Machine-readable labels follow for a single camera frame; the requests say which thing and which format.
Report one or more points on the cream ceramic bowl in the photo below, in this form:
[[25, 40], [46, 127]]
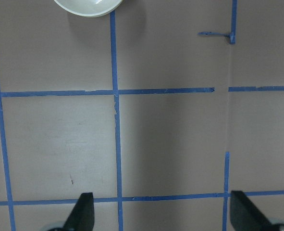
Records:
[[89, 8]]

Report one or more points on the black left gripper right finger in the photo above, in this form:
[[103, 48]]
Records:
[[245, 216]]

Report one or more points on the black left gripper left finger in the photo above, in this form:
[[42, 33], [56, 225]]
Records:
[[81, 217]]

